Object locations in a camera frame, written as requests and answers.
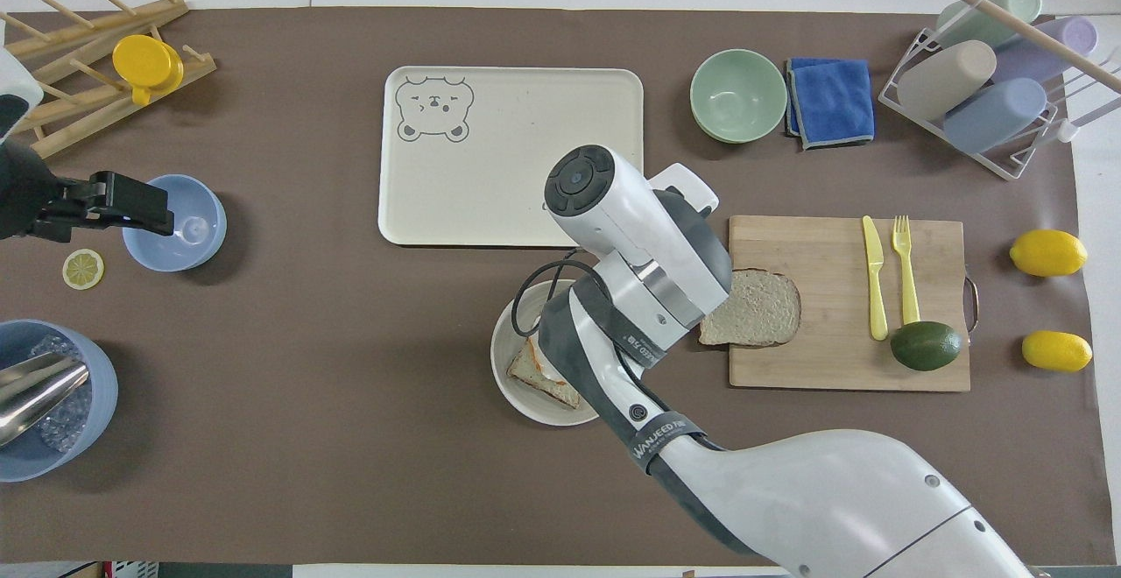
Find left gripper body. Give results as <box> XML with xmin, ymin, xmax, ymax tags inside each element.
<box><xmin>0</xmin><ymin>140</ymin><xmax>69</xmax><ymax>243</ymax></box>

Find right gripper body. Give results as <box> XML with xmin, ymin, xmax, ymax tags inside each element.
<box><xmin>663</xmin><ymin>189</ymin><xmax>733</xmax><ymax>321</ymax></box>

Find open sandwich half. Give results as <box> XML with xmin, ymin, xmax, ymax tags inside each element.
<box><xmin>505</xmin><ymin>336</ymin><xmax>584</xmax><ymax>412</ymax></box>

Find white plate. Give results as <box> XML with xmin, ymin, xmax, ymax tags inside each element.
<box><xmin>490</xmin><ymin>278</ymin><xmax>607</xmax><ymax>428</ymax></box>

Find bread slice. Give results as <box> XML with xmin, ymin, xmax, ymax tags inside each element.
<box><xmin>698</xmin><ymin>268</ymin><xmax>803</xmax><ymax>349</ymax></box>

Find lemon slice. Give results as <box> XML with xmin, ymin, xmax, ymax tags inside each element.
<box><xmin>62</xmin><ymin>249</ymin><xmax>105</xmax><ymax>291</ymax></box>

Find wooden dish rack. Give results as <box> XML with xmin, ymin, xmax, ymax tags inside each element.
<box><xmin>0</xmin><ymin>0</ymin><xmax>217</xmax><ymax>159</ymax></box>

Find wooden cutting board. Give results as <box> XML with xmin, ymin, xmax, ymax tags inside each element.
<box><xmin>728</xmin><ymin>215</ymin><xmax>981</xmax><ymax>392</ymax></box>

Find green bowl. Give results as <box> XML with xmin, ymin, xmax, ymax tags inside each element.
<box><xmin>689</xmin><ymin>49</ymin><xmax>788</xmax><ymax>145</ymax></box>

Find yellow plastic knife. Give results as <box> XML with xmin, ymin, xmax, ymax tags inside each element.
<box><xmin>862</xmin><ymin>215</ymin><xmax>890</xmax><ymax>342</ymax></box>

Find yellow cup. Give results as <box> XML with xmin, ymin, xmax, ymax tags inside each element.
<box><xmin>112</xmin><ymin>33</ymin><xmax>185</xmax><ymax>107</ymax></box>

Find light blue bowl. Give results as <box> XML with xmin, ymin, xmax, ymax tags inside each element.
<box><xmin>123</xmin><ymin>174</ymin><xmax>228</xmax><ymax>273</ymax></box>

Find metal scoop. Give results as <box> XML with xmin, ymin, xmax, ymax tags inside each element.
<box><xmin>0</xmin><ymin>352</ymin><xmax>91</xmax><ymax>448</ymax></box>

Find yellow plastic fork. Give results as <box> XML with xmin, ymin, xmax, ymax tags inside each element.
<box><xmin>892</xmin><ymin>215</ymin><xmax>922</xmax><ymax>328</ymax></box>

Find blue cloth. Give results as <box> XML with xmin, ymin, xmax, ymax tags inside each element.
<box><xmin>785</xmin><ymin>57</ymin><xmax>877</xmax><ymax>152</ymax></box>

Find blue ice bucket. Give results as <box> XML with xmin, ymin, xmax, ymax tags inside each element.
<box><xmin>0</xmin><ymin>320</ymin><xmax>119</xmax><ymax>483</ymax></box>

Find cream tray with bear print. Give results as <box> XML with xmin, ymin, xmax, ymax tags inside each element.
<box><xmin>377</xmin><ymin>66</ymin><xmax>645</xmax><ymax>249</ymax></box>

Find green avocado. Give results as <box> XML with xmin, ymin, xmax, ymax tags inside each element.
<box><xmin>890</xmin><ymin>321</ymin><xmax>964</xmax><ymax>373</ymax></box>

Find clear ice cubes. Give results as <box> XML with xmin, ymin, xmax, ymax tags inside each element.
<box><xmin>26</xmin><ymin>335</ymin><xmax>94</xmax><ymax>455</ymax></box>

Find beige cup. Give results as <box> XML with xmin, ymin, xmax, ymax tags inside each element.
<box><xmin>897</xmin><ymin>39</ymin><xmax>998</xmax><ymax>123</ymax></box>

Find blue cup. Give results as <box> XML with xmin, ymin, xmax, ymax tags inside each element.
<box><xmin>942</xmin><ymin>78</ymin><xmax>1049</xmax><ymax>155</ymax></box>

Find yellow lemon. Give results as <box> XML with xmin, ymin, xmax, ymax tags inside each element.
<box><xmin>1009</xmin><ymin>229</ymin><xmax>1089</xmax><ymax>278</ymax></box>
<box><xmin>1021</xmin><ymin>330</ymin><xmax>1094</xmax><ymax>374</ymax></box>

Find green cup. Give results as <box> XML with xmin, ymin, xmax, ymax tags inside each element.
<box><xmin>934</xmin><ymin>0</ymin><xmax>1044</xmax><ymax>50</ymax></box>

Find wooden rod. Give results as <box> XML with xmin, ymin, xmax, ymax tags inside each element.
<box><xmin>961</xmin><ymin>0</ymin><xmax>1121</xmax><ymax>95</ymax></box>

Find purple cup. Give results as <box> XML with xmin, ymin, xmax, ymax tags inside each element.
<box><xmin>990</xmin><ymin>16</ymin><xmax>1099</xmax><ymax>85</ymax></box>

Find black cable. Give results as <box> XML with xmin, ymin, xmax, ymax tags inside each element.
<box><xmin>511</xmin><ymin>250</ymin><xmax>605</xmax><ymax>339</ymax></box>

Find white wire rack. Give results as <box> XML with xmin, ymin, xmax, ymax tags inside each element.
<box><xmin>878</xmin><ymin>0</ymin><xmax>1087</xmax><ymax>181</ymax></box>

